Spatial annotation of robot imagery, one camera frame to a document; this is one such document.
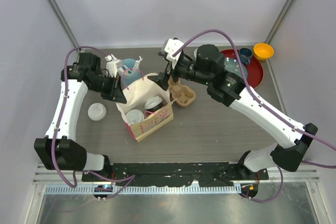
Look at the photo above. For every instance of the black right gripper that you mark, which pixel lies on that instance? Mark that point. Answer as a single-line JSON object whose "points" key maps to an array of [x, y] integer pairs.
{"points": [[162, 78]]}

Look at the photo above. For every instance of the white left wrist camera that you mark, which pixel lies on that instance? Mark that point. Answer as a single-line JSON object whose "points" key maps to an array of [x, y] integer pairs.
{"points": [[114, 65]]}

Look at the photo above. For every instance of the single white cup lid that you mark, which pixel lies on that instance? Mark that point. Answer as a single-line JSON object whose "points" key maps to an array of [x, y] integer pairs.
{"points": [[135, 116]]}

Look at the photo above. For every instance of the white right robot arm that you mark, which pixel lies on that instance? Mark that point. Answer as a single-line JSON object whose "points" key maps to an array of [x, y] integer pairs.
{"points": [[292, 138]]}

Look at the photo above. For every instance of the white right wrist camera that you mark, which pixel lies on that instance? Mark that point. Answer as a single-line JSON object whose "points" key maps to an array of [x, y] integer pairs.
{"points": [[169, 52]]}

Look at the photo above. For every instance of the red round tray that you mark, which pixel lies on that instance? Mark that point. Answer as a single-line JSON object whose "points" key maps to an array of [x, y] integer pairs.
{"points": [[255, 69]]}

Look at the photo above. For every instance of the dark blue ceramic mug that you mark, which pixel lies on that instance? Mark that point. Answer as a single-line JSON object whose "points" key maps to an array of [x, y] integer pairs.
{"points": [[245, 56]]}

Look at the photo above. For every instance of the light blue straw cup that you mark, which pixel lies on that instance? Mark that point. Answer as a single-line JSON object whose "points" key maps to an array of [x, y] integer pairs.
{"points": [[127, 80]]}

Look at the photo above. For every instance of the dark blue ceramic plate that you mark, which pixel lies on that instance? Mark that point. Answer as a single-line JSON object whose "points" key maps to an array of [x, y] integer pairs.
{"points": [[232, 65]]}

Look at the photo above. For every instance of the pink kraft paper bag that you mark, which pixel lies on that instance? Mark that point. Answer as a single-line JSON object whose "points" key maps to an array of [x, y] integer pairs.
{"points": [[136, 95]]}

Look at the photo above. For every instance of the brown cardboard cup carrier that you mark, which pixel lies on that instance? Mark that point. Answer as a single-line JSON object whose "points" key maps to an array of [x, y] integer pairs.
{"points": [[182, 95]]}

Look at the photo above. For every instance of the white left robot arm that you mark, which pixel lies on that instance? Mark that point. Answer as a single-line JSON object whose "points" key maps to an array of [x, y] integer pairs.
{"points": [[58, 149]]}

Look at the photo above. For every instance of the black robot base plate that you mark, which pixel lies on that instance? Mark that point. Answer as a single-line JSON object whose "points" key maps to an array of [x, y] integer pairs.
{"points": [[208, 174]]}

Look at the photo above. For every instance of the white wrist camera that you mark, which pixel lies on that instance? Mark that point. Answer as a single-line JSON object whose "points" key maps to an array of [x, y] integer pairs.
{"points": [[169, 52], [114, 65]]}

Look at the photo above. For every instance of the mint green ceramic bowl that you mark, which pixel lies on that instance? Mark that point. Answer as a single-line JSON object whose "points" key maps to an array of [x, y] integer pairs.
{"points": [[195, 53]]}

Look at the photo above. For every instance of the black paper coffee cup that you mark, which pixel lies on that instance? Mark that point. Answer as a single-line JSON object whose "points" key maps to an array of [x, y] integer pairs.
{"points": [[153, 106]]}

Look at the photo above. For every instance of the orange bowl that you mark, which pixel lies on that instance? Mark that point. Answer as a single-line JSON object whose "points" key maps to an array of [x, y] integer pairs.
{"points": [[263, 51]]}

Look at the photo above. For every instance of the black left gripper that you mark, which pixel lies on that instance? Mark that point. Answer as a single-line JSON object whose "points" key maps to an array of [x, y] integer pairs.
{"points": [[116, 93]]}

